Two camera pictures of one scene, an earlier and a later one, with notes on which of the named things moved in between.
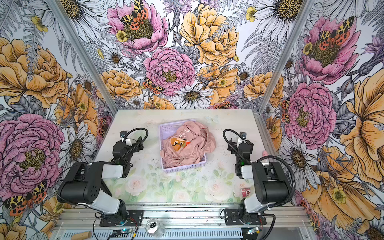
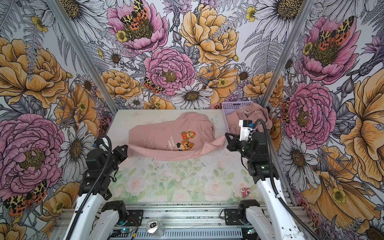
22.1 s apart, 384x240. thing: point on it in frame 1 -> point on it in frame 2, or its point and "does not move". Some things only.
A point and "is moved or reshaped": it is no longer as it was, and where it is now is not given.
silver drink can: [154, 227] does not move
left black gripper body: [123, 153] -> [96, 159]
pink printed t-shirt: [193, 140] is moved or reshaped
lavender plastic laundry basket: [166, 130] -> [228, 107]
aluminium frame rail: [177, 215] does not move
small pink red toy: [245, 192] does not move
